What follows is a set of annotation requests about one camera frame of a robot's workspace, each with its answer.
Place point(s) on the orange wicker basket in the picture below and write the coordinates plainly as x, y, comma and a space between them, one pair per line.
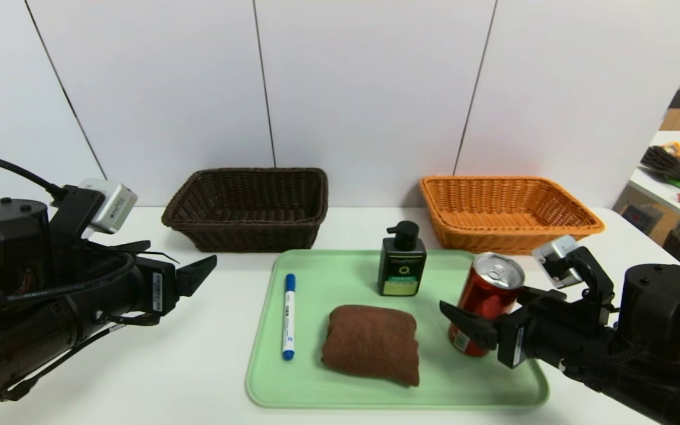
505, 239

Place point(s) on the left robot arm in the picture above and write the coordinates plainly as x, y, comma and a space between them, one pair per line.
33, 330

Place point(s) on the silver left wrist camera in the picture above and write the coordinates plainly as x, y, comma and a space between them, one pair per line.
113, 206

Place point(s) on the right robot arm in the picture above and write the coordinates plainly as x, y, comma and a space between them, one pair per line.
659, 330

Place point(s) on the brown towel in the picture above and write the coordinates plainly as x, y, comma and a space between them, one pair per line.
369, 342

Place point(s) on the dark storage box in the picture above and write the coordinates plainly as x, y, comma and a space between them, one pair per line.
638, 217

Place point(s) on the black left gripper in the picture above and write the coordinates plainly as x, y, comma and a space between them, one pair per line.
159, 285

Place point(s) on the white round side table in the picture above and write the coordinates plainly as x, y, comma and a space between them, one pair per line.
653, 189

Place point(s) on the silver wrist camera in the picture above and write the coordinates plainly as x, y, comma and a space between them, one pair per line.
554, 260
113, 206

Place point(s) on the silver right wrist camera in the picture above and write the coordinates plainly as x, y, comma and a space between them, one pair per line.
554, 260

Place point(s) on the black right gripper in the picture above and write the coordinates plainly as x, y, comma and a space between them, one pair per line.
517, 343

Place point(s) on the black woven mat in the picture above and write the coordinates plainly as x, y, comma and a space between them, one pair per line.
664, 163

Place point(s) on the dark brown wicker basket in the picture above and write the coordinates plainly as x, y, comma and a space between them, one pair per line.
245, 233

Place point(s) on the dark green pump bottle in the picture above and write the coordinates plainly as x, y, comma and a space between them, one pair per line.
402, 265

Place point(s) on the red soda can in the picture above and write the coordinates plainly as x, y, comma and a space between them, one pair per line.
487, 289

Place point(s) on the light green plastic tray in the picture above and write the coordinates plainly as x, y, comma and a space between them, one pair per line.
316, 383

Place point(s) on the blue and white marker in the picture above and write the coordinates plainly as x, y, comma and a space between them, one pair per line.
288, 319

